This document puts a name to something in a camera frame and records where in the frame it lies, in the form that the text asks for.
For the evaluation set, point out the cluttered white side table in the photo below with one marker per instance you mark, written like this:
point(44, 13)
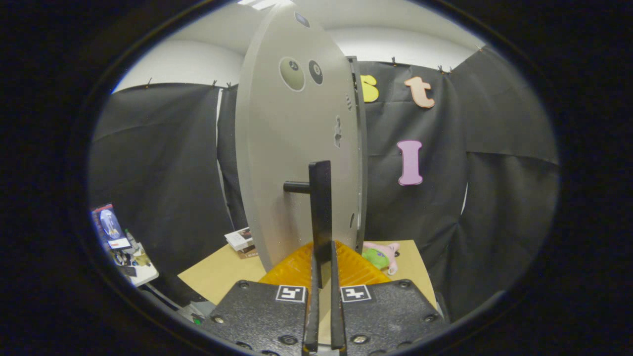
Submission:
point(143, 274)

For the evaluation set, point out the brown book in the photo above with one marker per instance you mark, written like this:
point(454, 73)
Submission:
point(247, 254)

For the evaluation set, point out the grey shoe cabinet door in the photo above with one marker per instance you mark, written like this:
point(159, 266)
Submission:
point(277, 138)

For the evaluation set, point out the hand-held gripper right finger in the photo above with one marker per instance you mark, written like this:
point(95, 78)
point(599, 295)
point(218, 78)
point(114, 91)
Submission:
point(337, 316)

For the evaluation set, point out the grey shoe cabinet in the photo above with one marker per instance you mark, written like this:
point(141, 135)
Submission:
point(364, 148)

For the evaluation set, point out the long ceiling light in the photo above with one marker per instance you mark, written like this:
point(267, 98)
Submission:
point(259, 4)

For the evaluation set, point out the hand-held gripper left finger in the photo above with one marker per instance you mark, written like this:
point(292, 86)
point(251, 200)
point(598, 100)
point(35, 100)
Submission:
point(311, 316)

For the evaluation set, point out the white book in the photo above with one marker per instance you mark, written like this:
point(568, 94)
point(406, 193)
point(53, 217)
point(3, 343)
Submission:
point(238, 238)

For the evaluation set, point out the black backdrop cloth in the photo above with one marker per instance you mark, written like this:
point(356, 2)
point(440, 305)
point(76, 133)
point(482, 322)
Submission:
point(494, 198)

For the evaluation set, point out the pink and green plush toy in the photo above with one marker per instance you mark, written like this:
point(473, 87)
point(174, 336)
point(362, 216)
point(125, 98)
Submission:
point(376, 257)

